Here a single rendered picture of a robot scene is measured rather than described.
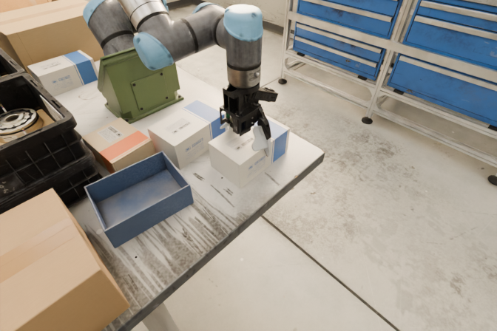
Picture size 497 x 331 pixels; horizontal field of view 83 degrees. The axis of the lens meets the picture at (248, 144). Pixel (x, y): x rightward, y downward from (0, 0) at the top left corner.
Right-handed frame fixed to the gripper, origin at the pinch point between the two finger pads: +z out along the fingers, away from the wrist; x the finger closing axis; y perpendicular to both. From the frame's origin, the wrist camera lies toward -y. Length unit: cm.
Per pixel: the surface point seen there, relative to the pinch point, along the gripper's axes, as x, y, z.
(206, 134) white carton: -11.8, 5.9, 0.5
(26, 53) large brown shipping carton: -93, 27, -6
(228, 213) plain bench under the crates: 9.2, 17.4, 6.3
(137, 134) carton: -24.2, 20.6, -1.2
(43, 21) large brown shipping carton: -99, 16, -14
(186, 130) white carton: -14.1, 10.8, -2.7
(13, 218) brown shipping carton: -8, 51, -10
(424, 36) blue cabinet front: 2, -141, 9
